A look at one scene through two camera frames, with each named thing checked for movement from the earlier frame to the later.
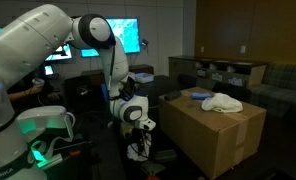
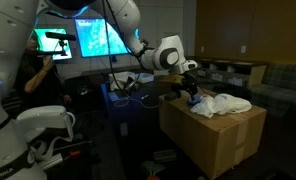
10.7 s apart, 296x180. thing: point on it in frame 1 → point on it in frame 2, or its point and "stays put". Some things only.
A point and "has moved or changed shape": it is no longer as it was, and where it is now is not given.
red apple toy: (153, 178) stays put
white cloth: (222, 102) has moved or changed shape
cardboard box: (212, 141) stays put
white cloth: (135, 152) → (208, 105)
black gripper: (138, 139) → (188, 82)
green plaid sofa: (283, 94) stays put
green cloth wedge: (152, 167) stays put
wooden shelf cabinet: (223, 71) stays put
